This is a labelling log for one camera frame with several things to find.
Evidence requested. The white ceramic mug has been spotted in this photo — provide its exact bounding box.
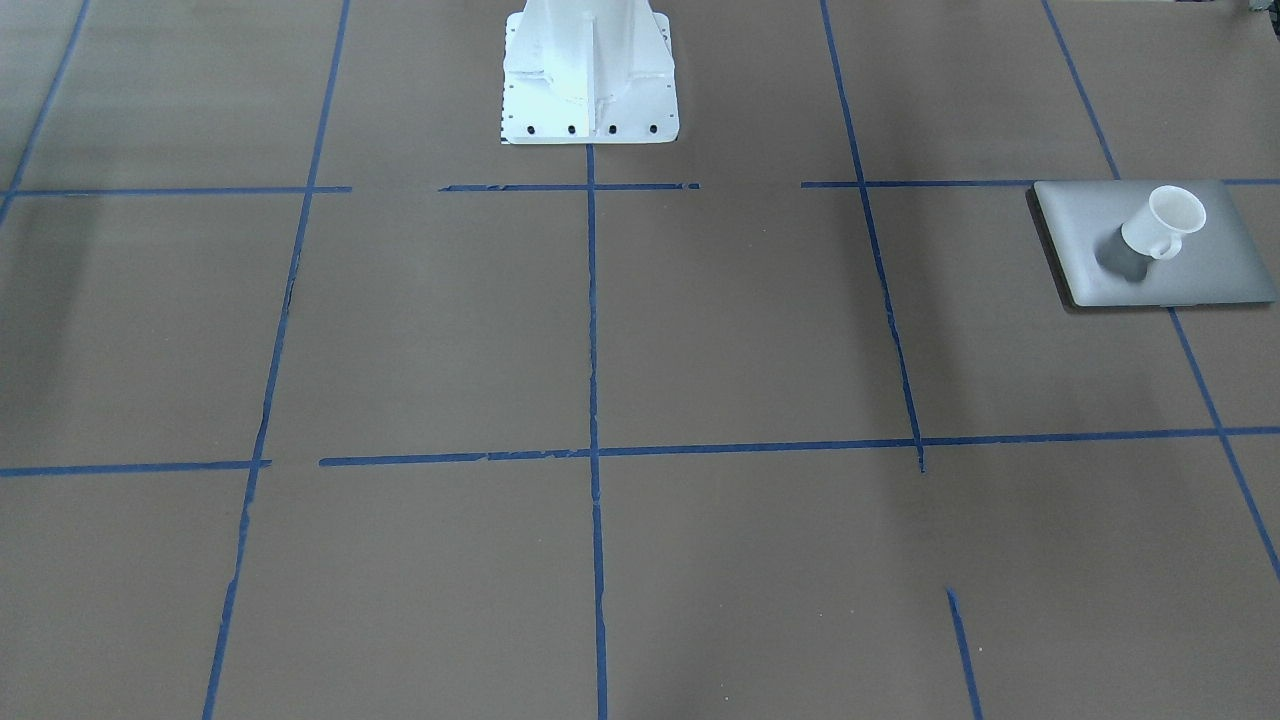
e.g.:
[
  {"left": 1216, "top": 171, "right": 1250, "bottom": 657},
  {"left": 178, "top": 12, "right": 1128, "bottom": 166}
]
[{"left": 1120, "top": 184, "right": 1207, "bottom": 261}]

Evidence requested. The grey closed laptop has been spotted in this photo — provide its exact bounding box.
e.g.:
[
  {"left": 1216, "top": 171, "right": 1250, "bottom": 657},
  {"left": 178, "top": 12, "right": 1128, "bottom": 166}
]
[{"left": 1032, "top": 179, "right": 1277, "bottom": 307}]

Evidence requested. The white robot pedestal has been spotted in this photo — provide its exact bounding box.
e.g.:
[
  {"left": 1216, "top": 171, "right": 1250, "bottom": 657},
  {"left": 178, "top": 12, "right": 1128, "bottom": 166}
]
[{"left": 499, "top": 1, "right": 681, "bottom": 145}]

